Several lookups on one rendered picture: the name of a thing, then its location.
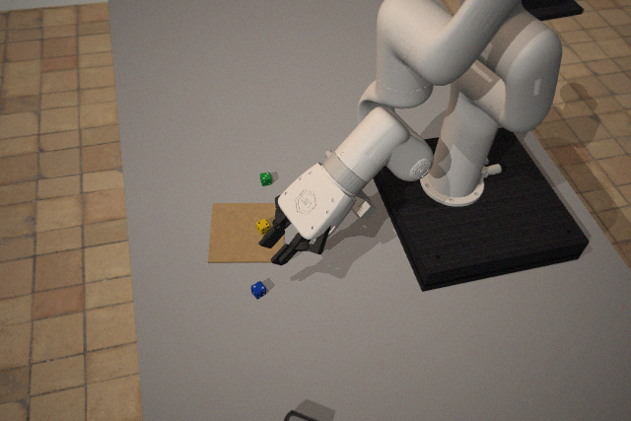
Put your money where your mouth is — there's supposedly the green die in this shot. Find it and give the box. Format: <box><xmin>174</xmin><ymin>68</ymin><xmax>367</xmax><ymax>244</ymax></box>
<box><xmin>260</xmin><ymin>172</ymin><xmax>272</xmax><ymax>186</ymax></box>

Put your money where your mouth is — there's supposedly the yellow die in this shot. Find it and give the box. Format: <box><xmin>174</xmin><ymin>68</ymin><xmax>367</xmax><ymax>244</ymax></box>
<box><xmin>256</xmin><ymin>219</ymin><xmax>270</xmax><ymax>235</ymax></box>

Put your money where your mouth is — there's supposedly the blue die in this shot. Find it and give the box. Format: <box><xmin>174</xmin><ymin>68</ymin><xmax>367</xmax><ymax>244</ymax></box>
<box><xmin>251</xmin><ymin>282</ymin><xmax>266</xmax><ymax>299</ymax></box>

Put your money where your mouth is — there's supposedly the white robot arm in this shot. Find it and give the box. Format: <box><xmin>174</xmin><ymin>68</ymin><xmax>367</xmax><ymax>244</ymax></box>
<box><xmin>323</xmin><ymin>0</ymin><xmax>562</xmax><ymax>220</ymax></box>

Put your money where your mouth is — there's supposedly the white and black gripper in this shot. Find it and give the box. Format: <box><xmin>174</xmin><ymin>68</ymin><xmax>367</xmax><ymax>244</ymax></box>
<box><xmin>259</xmin><ymin>162</ymin><xmax>357</xmax><ymax>265</ymax></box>

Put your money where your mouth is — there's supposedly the tan square mat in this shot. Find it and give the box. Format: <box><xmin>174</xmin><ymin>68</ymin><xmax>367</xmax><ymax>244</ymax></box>
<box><xmin>208</xmin><ymin>203</ymin><xmax>284</xmax><ymax>263</ymax></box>

